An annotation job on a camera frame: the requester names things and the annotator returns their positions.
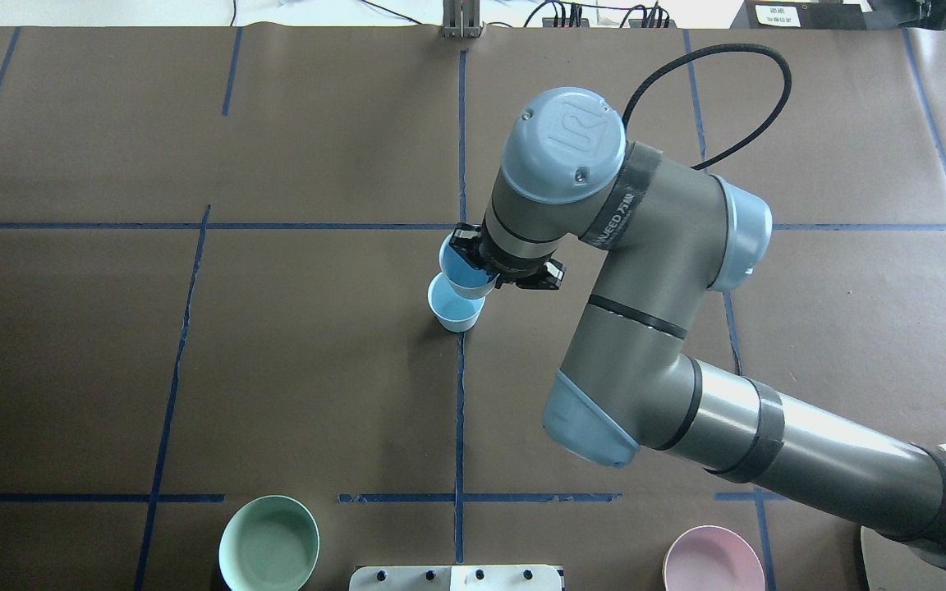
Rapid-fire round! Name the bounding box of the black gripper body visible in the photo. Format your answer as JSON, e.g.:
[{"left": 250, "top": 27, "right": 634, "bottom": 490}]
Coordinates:
[{"left": 450, "top": 223, "right": 566, "bottom": 291}]

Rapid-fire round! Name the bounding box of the light blue cup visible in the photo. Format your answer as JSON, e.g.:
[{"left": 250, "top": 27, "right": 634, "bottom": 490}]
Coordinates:
[
  {"left": 439, "top": 235, "right": 497, "bottom": 300},
  {"left": 427, "top": 272, "right": 487, "bottom": 333}
]

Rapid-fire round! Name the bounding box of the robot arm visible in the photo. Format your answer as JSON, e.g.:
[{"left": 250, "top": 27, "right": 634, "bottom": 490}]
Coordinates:
[{"left": 450, "top": 87, "right": 946, "bottom": 570}]

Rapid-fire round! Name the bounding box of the black power strip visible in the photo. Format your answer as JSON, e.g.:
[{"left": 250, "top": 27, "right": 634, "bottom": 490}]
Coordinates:
[{"left": 531, "top": 10, "right": 678, "bottom": 30}]

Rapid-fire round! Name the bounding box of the pink bowl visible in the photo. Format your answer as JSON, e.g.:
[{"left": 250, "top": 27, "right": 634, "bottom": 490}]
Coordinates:
[{"left": 661, "top": 526, "right": 767, "bottom": 590}]

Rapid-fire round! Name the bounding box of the black box with label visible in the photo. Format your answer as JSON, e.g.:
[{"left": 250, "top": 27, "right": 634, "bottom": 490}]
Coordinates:
[{"left": 729, "top": 1, "right": 867, "bottom": 30}]

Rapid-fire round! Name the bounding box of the green bowl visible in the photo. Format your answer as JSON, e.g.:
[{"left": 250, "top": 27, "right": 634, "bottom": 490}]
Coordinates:
[{"left": 218, "top": 495, "right": 320, "bottom": 590}]

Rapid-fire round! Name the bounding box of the cream toaster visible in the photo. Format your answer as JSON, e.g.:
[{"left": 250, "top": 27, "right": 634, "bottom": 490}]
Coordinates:
[{"left": 857, "top": 527, "right": 946, "bottom": 590}]

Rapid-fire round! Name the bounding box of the grey aluminium camera post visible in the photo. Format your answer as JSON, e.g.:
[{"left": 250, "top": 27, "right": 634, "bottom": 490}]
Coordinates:
[{"left": 442, "top": 0, "right": 484, "bottom": 39}]

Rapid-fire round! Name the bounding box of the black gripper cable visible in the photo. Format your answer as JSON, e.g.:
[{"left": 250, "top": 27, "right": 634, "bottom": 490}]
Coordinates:
[{"left": 621, "top": 44, "right": 794, "bottom": 172}]

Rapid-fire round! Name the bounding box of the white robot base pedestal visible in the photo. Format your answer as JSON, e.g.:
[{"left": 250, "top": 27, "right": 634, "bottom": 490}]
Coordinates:
[{"left": 348, "top": 564, "right": 566, "bottom": 590}]

